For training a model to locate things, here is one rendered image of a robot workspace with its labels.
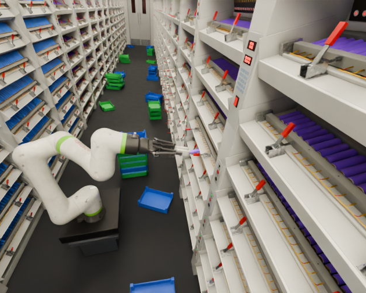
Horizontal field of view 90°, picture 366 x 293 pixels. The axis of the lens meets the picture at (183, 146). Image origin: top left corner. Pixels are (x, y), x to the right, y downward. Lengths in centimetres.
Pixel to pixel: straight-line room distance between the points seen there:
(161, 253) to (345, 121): 157
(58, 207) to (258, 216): 107
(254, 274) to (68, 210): 104
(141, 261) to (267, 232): 127
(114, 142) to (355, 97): 72
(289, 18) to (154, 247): 165
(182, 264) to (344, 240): 140
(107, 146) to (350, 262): 75
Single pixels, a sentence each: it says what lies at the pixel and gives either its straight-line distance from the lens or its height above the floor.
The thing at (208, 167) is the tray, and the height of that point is 94.
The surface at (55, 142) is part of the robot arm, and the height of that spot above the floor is 98.
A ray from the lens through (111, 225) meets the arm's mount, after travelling 147.
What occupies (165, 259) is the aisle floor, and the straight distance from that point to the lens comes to 171.
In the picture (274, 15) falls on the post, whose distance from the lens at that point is 56.
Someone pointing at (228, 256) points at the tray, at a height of 75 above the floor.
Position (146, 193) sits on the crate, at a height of 0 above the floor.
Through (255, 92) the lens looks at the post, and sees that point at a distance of 59.
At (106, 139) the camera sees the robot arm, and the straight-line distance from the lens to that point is 80.
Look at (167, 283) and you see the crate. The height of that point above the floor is 0.
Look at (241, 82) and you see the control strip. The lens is 61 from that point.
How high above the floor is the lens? 160
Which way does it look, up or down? 37 degrees down
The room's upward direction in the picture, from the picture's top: 6 degrees clockwise
